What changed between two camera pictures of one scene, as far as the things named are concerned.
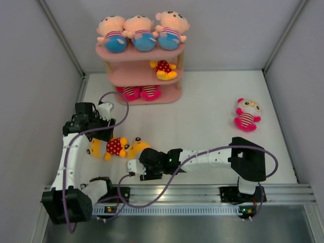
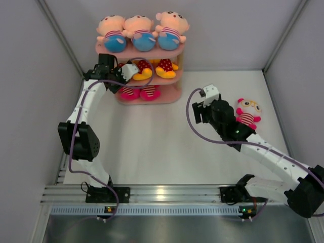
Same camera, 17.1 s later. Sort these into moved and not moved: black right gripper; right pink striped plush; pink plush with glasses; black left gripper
Moved: black right gripper; black left gripper
Not moved: right pink striped plush; pink plush with glasses
